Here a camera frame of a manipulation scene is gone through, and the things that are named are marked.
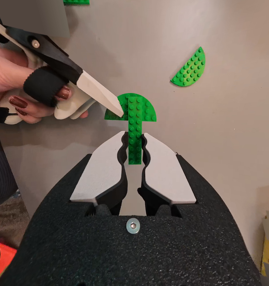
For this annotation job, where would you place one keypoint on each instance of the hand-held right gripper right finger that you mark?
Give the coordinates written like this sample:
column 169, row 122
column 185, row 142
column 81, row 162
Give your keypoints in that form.
column 168, row 174

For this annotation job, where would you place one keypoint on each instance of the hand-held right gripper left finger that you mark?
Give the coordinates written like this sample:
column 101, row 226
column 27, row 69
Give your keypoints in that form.
column 101, row 169

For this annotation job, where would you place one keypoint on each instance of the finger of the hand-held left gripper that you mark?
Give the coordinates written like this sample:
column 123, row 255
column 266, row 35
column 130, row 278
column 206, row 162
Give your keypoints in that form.
column 98, row 93

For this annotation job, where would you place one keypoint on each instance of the long green lego plate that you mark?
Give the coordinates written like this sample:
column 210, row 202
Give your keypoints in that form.
column 135, row 134

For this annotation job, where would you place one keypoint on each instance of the green half-round lego plate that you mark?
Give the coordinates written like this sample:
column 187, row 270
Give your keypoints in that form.
column 190, row 69
column 149, row 111

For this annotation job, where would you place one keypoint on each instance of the person's left hand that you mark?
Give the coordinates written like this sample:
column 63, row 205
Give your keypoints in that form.
column 5, row 76

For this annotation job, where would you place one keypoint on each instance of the green box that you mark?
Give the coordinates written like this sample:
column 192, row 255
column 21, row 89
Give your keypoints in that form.
column 76, row 1

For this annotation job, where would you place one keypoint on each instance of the person's dark clothing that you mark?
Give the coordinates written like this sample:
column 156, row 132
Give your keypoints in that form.
column 2, row 167

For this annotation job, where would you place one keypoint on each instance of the yellow cardboard box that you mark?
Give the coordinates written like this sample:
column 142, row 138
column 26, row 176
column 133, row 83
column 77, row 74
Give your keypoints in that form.
column 267, row 252

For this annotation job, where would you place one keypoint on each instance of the orange object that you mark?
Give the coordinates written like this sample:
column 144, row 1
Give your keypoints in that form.
column 5, row 257

